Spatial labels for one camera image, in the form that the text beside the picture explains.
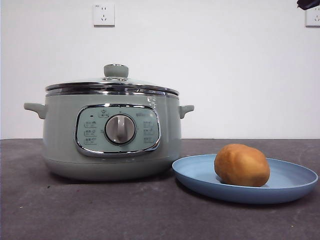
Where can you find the pale green electric steamer pot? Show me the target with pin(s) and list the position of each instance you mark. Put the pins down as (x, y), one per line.
(62, 140)

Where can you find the white wall socket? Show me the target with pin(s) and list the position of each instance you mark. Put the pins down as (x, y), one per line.
(104, 15)
(313, 18)

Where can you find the glass lid with green knob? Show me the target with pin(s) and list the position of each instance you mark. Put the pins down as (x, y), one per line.
(116, 71)

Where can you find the blue round plate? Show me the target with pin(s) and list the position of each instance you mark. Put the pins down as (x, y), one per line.
(200, 180)

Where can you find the brown potato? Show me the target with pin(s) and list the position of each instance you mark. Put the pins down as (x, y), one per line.
(242, 165)

